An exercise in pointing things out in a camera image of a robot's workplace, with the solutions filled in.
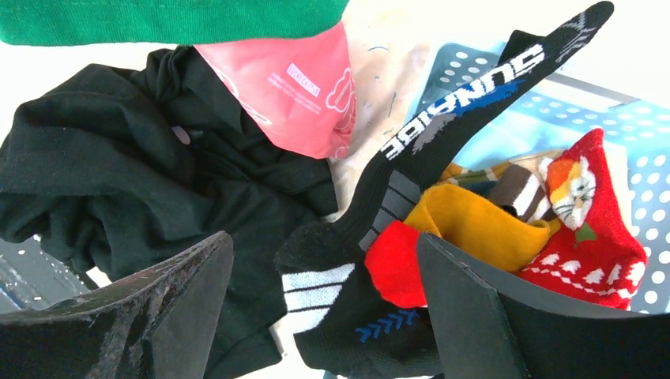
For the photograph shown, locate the pink printed shirt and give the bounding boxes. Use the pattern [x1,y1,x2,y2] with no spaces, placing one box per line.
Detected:
[195,22,356,159]

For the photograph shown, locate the black cloth pile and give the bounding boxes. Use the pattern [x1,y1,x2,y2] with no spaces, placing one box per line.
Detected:
[1,47,338,378]

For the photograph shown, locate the mustard yellow striped sock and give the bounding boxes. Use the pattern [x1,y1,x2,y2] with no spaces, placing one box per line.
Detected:
[405,181,559,274]

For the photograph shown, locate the green garment on hanger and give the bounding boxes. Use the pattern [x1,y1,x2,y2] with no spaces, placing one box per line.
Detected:
[1,0,348,47]

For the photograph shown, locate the light blue plastic basket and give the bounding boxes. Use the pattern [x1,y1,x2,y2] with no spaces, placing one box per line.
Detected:
[405,41,670,315]

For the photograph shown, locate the argyle socks in basket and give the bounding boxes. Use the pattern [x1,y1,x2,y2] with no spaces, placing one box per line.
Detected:
[438,148,563,193]

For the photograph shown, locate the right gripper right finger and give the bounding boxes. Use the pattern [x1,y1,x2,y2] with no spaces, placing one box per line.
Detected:
[416,233,669,378]

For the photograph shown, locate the black patterned long sock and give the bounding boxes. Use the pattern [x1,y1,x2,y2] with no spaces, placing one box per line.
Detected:
[276,1,614,378]

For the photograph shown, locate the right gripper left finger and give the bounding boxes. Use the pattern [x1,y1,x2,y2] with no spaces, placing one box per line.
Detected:
[1,231,234,378]

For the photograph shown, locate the red patterned sock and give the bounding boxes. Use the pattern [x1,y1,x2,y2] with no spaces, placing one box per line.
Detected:
[364,129,648,310]

